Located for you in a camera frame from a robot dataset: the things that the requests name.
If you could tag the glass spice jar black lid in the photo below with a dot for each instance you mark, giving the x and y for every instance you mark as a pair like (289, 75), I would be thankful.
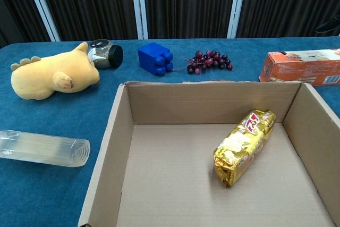
(104, 57)

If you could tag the dark brown pleated curtain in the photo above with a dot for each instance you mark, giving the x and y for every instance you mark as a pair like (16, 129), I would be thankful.
(87, 3)
(279, 3)
(16, 3)
(186, 3)

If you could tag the purple artificial grape bunch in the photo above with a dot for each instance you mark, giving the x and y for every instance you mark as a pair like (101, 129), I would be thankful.
(210, 60)

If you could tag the brown open cardboard box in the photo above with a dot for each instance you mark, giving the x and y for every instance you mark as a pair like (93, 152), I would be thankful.
(170, 171)

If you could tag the blue toy building block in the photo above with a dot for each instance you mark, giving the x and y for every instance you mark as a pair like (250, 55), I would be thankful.
(150, 57)

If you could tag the orange cookie box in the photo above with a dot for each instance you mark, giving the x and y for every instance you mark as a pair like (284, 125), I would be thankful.
(297, 70)

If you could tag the gold snack packet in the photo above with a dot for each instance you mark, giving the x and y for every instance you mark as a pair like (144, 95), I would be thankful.
(244, 147)

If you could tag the yellow plush dinosaur toy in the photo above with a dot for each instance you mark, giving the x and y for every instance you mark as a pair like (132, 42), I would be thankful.
(66, 70)

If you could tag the blue table cloth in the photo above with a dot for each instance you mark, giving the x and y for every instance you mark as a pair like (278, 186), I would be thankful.
(53, 192)

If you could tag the clear plastic tube container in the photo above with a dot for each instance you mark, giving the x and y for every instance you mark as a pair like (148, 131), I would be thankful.
(45, 148)

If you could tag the white partition frame post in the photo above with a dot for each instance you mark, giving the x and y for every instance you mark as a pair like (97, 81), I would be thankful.
(43, 6)
(139, 6)
(237, 6)

